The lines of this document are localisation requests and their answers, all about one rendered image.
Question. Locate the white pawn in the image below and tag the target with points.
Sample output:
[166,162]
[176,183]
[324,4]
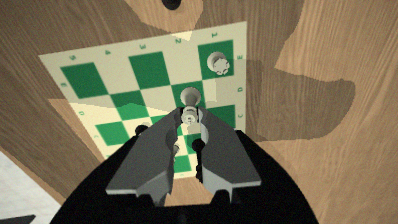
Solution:
[176,151]

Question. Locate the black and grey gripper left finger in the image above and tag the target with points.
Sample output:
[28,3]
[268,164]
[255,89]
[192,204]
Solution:
[142,165]

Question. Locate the white chess rook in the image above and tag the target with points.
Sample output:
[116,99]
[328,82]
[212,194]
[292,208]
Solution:
[217,62]

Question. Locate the green and cream chessboard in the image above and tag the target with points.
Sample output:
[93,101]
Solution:
[116,87]

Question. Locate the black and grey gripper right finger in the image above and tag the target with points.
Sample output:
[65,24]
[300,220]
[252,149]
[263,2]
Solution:
[234,162]

